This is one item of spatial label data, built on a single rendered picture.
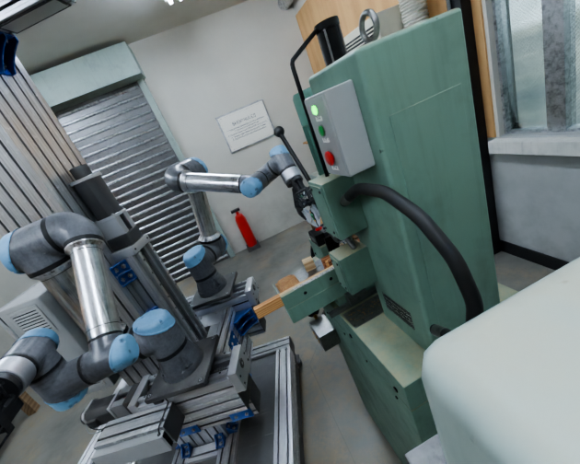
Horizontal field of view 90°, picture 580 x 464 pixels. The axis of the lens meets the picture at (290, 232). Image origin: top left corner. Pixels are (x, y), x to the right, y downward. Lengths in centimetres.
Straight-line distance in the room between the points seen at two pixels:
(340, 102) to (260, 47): 358
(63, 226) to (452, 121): 97
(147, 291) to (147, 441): 50
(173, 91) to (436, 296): 363
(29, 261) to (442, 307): 106
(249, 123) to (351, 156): 340
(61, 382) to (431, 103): 97
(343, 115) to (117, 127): 357
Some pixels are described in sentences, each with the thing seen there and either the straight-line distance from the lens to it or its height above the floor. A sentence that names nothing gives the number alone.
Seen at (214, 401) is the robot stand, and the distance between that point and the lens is 123.
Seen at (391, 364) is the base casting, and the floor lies 80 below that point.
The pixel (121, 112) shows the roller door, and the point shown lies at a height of 212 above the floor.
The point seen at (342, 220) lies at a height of 120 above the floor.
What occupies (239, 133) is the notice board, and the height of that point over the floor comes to 144.
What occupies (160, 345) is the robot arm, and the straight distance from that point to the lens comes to 110.
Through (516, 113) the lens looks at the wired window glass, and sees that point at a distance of 226.
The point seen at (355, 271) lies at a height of 103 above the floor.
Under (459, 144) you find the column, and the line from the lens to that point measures 68.
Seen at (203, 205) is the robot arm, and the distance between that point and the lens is 148.
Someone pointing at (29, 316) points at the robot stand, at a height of 117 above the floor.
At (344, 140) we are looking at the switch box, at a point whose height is 139.
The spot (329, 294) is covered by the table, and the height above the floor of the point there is 88.
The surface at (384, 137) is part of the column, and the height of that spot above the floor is 137.
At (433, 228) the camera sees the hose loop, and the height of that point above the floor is 124.
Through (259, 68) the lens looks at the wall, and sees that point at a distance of 406.
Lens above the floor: 147
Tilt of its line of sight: 21 degrees down
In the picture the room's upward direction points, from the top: 23 degrees counter-clockwise
